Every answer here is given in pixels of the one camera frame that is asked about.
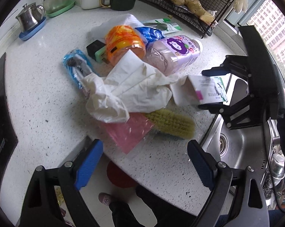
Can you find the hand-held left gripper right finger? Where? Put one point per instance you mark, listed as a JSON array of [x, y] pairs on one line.
[[201, 165]]

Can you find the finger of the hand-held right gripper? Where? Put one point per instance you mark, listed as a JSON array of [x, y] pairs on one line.
[[218, 110], [213, 72]]

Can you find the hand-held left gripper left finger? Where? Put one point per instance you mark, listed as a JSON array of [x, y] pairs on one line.
[[88, 164]]

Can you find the white printed carton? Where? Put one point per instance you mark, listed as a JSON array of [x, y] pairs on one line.
[[204, 89]]

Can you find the red plastic bin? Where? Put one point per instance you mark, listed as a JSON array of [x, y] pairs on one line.
[[118, 177]]

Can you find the purple label plastic bottle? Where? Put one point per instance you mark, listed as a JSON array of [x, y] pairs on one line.
[[173, 54]]

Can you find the yellow bristle scrub brush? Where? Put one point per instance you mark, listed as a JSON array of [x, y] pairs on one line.
[[170, 123]]

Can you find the pink plastic bag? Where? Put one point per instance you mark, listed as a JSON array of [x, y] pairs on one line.
[[126, 132]]

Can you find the orange patterned canister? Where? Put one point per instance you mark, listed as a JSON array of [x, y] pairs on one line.
[[123, 42]]

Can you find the blue plastic wrapper package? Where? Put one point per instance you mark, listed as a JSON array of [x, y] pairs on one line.
[[76, 63]]

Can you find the steel sink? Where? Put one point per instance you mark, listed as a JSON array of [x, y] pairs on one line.
[[241, 141]]

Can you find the window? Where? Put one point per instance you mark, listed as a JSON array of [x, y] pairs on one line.
[[272, 21]]

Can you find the person's legs in jeans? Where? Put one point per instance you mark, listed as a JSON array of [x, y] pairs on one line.
[[156, 208]]

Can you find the green and white packet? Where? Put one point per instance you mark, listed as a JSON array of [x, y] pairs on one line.
[[161, 26]]

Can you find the blue and white packet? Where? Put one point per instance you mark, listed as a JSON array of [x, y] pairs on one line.
[[152, 34]]

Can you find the steel pot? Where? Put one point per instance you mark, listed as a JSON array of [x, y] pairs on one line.
[[278, 170]]

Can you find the black gas stove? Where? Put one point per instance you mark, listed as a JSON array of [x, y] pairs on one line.
[[0, 123]]

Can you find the black and green box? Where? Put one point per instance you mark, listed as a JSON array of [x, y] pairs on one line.
[[95, 47]]

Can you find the blue coaster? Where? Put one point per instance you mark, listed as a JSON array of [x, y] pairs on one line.
[[36, 32]]

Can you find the steel teapot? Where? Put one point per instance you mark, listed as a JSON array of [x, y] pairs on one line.
[[29, 19]]

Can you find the green tray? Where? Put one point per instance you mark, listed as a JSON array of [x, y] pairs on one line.
[[67, 7]]

